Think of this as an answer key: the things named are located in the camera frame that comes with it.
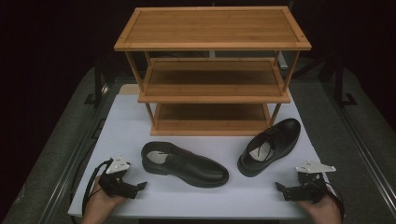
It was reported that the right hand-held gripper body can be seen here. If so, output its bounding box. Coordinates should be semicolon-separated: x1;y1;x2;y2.
283;160;337;205

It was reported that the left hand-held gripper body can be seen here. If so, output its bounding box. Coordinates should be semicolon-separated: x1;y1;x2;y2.
98;154;138;200

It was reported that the black leather shoe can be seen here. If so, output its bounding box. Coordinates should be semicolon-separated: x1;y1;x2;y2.
236;118;302;178
140;141;230;189

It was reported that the wooden three-tier shoe rack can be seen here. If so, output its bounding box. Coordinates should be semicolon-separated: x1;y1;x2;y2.
113;5;313;137

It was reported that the person's left hand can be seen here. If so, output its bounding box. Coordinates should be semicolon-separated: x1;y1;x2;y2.
81;175;127;224

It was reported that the person's right hand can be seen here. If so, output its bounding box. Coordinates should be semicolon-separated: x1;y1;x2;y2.
296;186;344;224

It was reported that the white table cover sheet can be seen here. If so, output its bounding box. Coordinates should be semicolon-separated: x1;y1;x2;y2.
67;92;346;220

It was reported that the wooden board under sheet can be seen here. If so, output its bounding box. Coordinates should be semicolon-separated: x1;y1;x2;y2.
119;83;142;96

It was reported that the black metal stand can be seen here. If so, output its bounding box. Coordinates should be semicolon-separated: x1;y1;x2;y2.
83;57;109;108
323;55;359;108

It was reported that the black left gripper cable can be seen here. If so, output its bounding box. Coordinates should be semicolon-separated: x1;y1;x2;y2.
81;158;114;217

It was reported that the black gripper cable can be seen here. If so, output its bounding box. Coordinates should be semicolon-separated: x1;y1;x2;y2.
81;158;114;217
323;181;347;224

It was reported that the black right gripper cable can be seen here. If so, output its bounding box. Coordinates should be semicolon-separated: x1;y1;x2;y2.
323;181;347;224

